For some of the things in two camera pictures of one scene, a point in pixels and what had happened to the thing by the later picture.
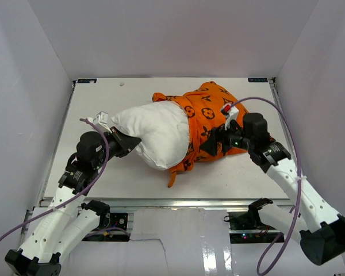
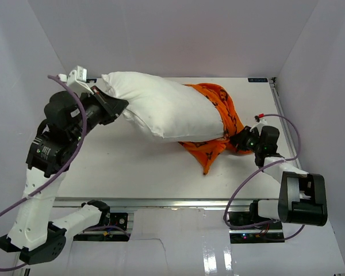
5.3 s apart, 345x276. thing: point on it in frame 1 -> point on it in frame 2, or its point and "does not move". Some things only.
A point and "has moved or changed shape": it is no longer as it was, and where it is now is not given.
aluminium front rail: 163,203 does not move
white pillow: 163,127 -> 171,112
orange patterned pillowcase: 203,106 has moved or changed shape
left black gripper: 126,142 -> 110,106
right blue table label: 257,80 does not move
